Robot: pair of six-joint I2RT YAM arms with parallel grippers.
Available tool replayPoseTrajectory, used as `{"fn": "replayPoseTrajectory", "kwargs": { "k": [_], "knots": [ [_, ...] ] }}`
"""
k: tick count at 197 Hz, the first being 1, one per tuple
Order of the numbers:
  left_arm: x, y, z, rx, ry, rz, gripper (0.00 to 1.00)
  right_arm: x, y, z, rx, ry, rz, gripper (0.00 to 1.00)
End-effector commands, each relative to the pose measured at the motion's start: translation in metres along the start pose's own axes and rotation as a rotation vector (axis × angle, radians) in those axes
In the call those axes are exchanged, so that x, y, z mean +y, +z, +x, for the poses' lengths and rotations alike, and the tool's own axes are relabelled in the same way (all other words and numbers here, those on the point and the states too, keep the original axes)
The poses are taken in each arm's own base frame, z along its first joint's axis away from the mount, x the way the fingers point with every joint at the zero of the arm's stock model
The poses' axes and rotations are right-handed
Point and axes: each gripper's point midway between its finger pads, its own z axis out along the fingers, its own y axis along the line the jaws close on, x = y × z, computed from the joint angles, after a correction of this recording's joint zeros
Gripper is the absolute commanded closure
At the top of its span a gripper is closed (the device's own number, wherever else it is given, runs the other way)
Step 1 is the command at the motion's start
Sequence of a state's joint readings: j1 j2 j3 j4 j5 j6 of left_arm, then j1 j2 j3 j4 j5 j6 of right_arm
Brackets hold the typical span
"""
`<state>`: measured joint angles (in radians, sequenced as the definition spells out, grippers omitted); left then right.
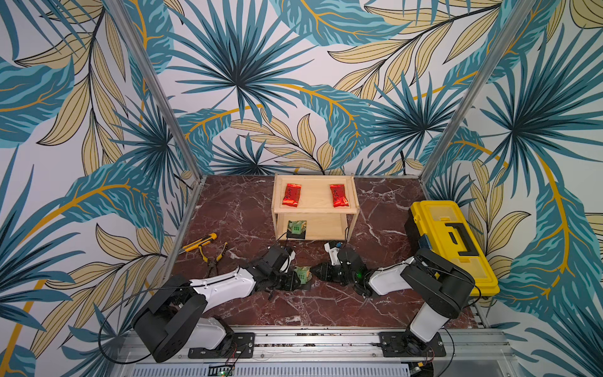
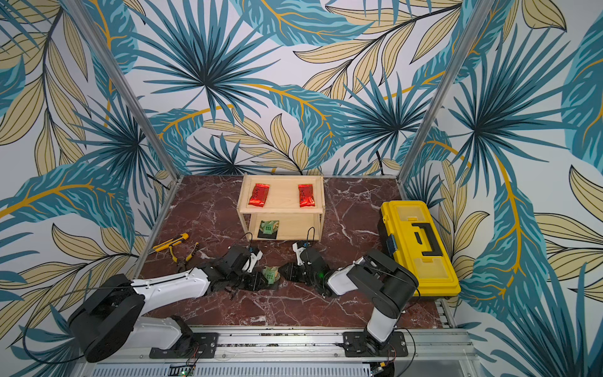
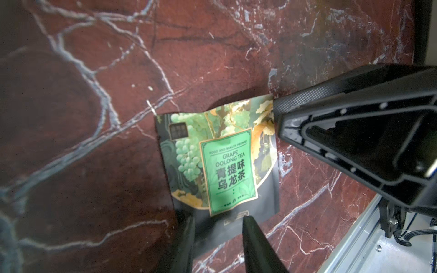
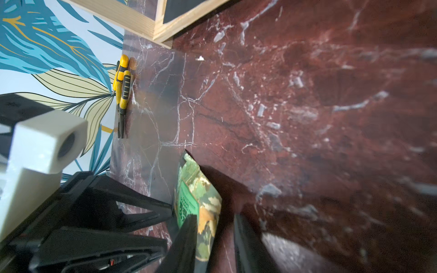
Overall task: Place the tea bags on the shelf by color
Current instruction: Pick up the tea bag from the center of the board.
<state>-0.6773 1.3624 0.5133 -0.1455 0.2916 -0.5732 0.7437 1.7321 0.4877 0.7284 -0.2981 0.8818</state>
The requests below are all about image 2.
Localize green tea bag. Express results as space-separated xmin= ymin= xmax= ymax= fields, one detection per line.
xmin=258 ymin=220 xmax=280 ymax=240
xmin=262 ymin=266 xmax=280 ymax=285

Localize red tea bag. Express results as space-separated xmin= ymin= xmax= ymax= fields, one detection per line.
xmin=248 ymin=183 xmax=270 ymax=207
xmin=298 ymin=184 xmax=316 ymax=207

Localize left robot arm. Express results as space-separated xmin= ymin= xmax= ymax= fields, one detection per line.
xmin=68 ymin=246 xmax=267 ymax=363

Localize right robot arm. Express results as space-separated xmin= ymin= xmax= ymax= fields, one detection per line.
xmin=279 ymin=248 xmax=419 ymax=348

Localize wooden two-tier shelf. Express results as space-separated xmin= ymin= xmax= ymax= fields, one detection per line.
xmin=236 ymin=175 xmax=326 ymax=241

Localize yellow utility knife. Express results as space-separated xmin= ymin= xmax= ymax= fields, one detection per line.
xmin=152 ymin=233 xmax=189 ymax=252

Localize yellow black toolbox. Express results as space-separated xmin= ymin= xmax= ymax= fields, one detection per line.
xmin=378 ymin=200 xmax=461 ymax=298

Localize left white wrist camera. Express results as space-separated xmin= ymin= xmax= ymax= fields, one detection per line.
xmin=243 ymin=251 xmax=263 ymax=273

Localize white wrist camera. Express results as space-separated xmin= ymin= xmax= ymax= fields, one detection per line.
xmin=243 ymin=251 xmax=263 ymax=273
xmin=292 ymin=240 xmax=307 ymax=265

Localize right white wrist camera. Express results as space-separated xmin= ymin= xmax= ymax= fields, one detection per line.
xmin=292 ymin=240 xmax=307 ymax=265

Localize yellow handled pliers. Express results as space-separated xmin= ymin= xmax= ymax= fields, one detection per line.
xmin=168 ymin=242 xmax=201 ymax=265

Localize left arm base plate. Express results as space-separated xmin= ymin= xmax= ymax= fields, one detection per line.
xmin=149 ymin=332 xmax=219 ymax=361

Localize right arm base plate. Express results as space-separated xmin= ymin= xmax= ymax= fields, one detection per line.
xmin=342 ymin=331 xmax=409 ymax=358

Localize aluminium front rail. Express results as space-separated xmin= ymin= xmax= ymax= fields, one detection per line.
xmin=72 ymin=326 xmax=485 ymax=376

